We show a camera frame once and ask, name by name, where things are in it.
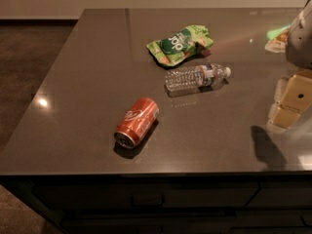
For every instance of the red coke can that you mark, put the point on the red coke can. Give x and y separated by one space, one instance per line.
136 123

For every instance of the green and tan snack bag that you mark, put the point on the green and tan snack bag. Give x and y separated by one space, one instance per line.
277 40

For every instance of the clear plastic water bottle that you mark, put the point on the clear plastic water bottle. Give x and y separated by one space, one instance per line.
194 77

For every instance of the dark cabinet drawers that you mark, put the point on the dark cabinet drawers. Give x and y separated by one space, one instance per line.
170 204

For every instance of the green chip bag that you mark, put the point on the green chip bag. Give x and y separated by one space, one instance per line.
190 41

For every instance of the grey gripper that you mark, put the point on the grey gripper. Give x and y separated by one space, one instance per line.
300 39

